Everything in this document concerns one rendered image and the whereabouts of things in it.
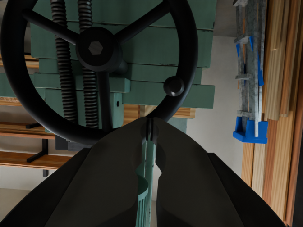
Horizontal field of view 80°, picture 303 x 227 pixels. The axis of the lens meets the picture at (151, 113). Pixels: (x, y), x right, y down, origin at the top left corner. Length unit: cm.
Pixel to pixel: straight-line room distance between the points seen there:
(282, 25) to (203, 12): 138
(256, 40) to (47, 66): 111
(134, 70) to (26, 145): 339
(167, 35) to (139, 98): 17
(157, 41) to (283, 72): 144
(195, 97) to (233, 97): 263
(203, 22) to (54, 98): 37
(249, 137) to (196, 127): 174
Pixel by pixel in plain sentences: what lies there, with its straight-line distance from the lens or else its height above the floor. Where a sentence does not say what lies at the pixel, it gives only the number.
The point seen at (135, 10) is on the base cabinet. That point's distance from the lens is 49.
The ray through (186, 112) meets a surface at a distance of 63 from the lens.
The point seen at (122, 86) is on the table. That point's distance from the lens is 36.
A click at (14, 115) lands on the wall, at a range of 377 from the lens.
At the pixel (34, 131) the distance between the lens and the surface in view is 301.
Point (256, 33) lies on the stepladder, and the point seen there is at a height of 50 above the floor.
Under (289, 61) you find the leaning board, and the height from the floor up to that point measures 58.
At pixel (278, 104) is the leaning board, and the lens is 179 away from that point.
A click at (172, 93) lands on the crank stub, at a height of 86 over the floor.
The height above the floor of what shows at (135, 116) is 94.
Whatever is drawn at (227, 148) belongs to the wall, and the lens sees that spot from 320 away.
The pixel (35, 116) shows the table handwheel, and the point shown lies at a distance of 32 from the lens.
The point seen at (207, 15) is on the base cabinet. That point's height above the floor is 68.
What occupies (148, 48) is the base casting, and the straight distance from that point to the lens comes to 47.
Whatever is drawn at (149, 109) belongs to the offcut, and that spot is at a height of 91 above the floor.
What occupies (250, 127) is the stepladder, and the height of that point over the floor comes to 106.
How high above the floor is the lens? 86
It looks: 7 degrees up
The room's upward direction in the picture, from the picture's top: 177 degrees counter-clockwise
